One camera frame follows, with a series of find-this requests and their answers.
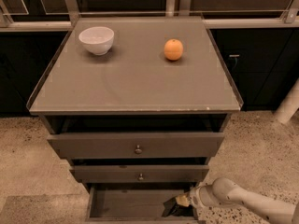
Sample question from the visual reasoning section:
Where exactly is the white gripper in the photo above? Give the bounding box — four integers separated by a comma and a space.
176, 185, 213, 209

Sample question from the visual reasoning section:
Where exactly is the black rxbar chocolate wrapper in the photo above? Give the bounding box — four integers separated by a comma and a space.
162, 197, 193, 217

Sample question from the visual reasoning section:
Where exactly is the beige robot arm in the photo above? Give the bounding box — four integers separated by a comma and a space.
175, 177, 299, 224

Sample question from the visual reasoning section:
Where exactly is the grey top drawer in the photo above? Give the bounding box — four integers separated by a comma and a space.
48, 133, 224, 160

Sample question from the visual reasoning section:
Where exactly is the grey drawer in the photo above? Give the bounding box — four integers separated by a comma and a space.
48, 133, 224, 160
86, 183, 203, 224
70, 165, 209, 183

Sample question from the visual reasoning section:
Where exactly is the grey bottom drawer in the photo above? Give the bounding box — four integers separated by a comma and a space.
86, 183, 203, 224

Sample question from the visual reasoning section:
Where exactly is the grey drawer cabinet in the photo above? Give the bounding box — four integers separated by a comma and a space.
26, 15, 245, 224

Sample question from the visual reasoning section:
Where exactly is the grey middle drawer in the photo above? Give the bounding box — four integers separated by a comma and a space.
70, 165, 209, 183

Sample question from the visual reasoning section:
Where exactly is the orange fruit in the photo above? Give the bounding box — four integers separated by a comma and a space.
164, 39, 183, 61

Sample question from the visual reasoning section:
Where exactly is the white ceramic bowl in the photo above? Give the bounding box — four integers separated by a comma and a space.
78, 26, 115, 55

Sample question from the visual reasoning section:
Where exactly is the white post base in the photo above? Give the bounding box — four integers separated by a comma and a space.
274, 78, 299, 124

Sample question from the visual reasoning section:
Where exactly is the metal railing frame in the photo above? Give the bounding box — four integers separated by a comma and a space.
1, 0, 299, 32

